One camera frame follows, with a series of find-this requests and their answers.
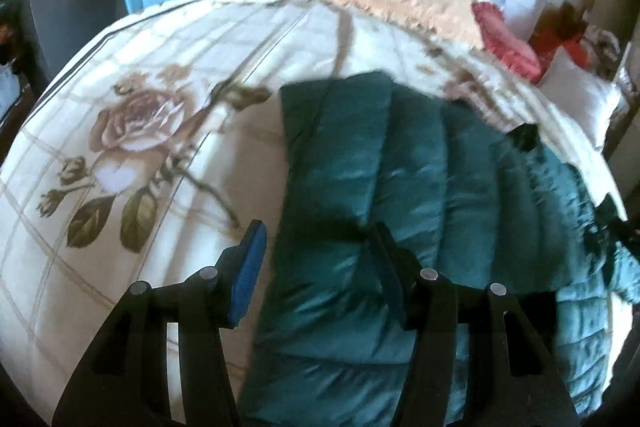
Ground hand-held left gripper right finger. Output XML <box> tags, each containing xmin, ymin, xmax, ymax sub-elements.
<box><xmin>367</xmin><ymin>222</ymin><xmax>583</xmax><ymax>427</ymax></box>

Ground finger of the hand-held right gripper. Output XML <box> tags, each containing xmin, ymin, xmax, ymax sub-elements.
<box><xmin>594</xmin><ymin>194</ymin><xmax>640</xmax><ymax>258</ymax></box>

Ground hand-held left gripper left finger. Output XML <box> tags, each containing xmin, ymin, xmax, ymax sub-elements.
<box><xmin>52</xmin><ymin>220</ymin><xmax>267</xmax><ymax>427</ymax></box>

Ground green puffer jacket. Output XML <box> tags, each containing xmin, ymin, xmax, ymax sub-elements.
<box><xmin>239</xmin><ymin>72</ymin><xmax>640</xmax><ymax>427</ymax></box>

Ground white pillow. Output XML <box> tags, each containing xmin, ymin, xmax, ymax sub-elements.
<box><xmin>537</xmin><ymin>47</ymin><xmax>623</xmax><ymax>150</ymax></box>

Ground red clothing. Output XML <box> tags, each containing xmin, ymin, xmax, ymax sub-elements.
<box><xmin>529</xmin><ymin>2</ymin><xmax>591</xmax><ymax>68</ymax></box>

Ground red ruffled cushion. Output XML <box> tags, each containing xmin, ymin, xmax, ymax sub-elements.
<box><xmin>472</xmin><ymin>1</ymin><xmax>543</xmax><ymax>80</ymax></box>

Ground floral cream quilt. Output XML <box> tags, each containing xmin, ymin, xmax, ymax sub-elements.
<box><xmin>0</xmin><ymin>0</ymin><xmax>628</xmax><ymax>427</ymax></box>

